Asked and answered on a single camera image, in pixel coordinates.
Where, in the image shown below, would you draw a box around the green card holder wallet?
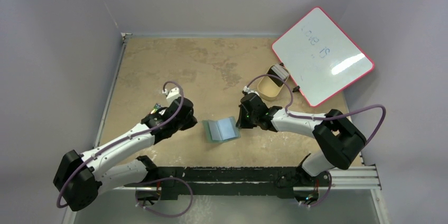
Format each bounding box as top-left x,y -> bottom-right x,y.
202,117 -> 241,143

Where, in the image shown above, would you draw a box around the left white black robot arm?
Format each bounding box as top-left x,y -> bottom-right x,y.
53,97 -> 197,211

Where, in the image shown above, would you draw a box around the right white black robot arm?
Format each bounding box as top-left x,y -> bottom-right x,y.
236,93 -> 367,185

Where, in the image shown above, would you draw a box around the beige oval tray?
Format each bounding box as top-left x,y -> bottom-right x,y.
257,63 -> 290,101

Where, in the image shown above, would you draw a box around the colourful marker pack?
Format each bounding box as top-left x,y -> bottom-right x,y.
150,103 -> 163,114

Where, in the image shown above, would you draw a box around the pink framed whiteboard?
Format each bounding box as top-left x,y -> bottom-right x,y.
272,7 -> 375,107

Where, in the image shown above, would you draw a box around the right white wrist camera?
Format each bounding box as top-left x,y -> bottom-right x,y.
242,86 -> 259,95

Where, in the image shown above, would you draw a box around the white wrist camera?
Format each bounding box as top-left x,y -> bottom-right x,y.
242,86 -> 259,95
162,87 -> 182,104

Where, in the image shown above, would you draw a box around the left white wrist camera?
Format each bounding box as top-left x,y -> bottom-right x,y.
162,87 -> 182,104

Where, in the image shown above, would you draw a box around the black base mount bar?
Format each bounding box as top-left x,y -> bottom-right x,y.
154,166 -> 330,200

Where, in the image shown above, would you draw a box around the aluminium rail frame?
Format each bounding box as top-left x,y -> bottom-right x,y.
75,35 -> 380,223

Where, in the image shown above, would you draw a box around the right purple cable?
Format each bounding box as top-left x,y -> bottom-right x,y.
245,73 -> 387,209

